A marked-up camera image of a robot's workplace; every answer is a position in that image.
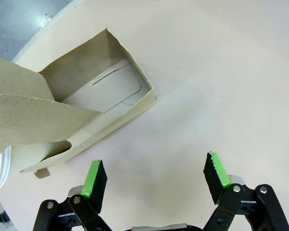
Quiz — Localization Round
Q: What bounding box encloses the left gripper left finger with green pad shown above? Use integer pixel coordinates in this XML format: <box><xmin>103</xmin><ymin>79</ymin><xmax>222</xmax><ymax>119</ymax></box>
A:
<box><xmin>33</xmin><ymin>158</ymin><xmax>113</xmax><ymax>231</ymax></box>

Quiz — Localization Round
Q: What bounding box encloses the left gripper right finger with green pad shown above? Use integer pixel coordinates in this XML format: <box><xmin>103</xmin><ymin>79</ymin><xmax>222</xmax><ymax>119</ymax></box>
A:
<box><xmin>202</xmin><ymin>151</ymin><xmax>289</xmax><ymax>231</ymax></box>

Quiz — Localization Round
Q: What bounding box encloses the white paper cup with lid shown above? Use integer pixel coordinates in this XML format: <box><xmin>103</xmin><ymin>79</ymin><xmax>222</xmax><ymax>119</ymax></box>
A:
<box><xmin>0</xmin><ymin>140</ymin><xmax>72</xmax><ymax>193</ymax></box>

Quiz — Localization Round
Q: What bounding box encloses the brown cardboard drink carrier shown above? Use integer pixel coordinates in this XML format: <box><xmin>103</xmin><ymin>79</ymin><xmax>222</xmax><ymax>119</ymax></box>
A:
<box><xmin>0</xmin><ymin>27</ymin><xmax>157</xmax><ymax>180</ymax></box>

